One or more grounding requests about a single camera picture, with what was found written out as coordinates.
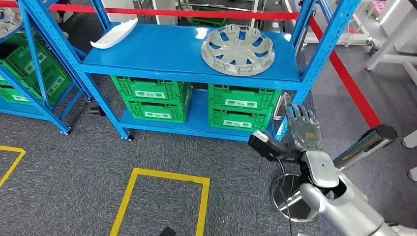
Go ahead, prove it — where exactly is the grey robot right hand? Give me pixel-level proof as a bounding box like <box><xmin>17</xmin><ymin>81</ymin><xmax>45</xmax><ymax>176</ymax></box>
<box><xmin>284</xmin><ymin>103</ymin><xmax>324</xmax><ymax>154</ymax></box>

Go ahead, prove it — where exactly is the grey plastic wheel cover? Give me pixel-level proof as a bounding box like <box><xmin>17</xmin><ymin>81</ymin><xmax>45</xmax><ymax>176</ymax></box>
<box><xmin>200</xmin><ymin>24</ymin><xmax>275</xmax><ymax>77</ymax></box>

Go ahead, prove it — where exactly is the blue metal shelf rack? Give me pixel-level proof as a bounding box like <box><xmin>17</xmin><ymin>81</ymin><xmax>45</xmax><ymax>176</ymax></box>
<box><xmin>0</xmin><ymin>0</ymin><xmax>93</xmax><ymax>135</ymax></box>
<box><xmin>19</xmin><ymin>0</ymin><xmax>360</xmax><ymax>142</ymax></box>

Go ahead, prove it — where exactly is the white plastic trim part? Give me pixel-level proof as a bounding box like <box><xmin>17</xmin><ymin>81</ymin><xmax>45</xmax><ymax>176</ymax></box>
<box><xmin>90</xmin><ymin>18</ymin><xmax>139</xmax><ymax>50</ymax></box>

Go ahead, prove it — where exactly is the red barrier belt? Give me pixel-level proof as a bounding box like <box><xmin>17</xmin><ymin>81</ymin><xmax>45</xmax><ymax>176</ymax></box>
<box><xmin>307</xmin><ymin>16</ymin><xmax>382</xmax><ymax>129</ymax></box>
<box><xmin>0</xmin><ymin>0</ymin><xmax>299</xmax><ymax>21</ymax></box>

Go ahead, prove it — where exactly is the chrome stanchion base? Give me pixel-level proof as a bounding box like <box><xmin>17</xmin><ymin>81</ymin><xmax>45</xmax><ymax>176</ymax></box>
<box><xmin>271</xmin><ymin>173</ymin><xmax>315</xmax><ymax>223</ymax></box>

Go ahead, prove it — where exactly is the white equipment cart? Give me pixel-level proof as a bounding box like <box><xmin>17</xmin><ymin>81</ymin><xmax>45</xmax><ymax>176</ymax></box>
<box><xmin>304</xmin><ymin>0</ymin><xmax>380</xmax><ymax>56</ymax></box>

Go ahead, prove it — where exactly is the white cabinet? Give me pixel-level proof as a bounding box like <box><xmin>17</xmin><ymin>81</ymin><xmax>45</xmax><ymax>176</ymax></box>
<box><xmin>101</xmin><ymin>0</ymin><xmax>139</xmax><ymax>24</ymax></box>

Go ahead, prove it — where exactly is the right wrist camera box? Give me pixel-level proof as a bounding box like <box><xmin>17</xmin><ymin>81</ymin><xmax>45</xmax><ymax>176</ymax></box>
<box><xmin>248</xmin><ymin>131</ymin><xmax>302</xmax><ymax>163</ymax></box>

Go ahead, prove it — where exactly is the chrome stanchion post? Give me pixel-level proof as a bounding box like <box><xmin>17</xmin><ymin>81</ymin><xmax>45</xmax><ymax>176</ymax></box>
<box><xmin>332</xmin><ymin>124</ymin><xmax>398</xmax><ymax>171</ymax></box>

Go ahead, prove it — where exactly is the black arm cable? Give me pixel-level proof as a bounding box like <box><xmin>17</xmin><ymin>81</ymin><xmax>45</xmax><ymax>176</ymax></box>
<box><xmin>275</xmin><ymin>156</ymin><xmax>294</xmax><ymax>236</ymax></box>

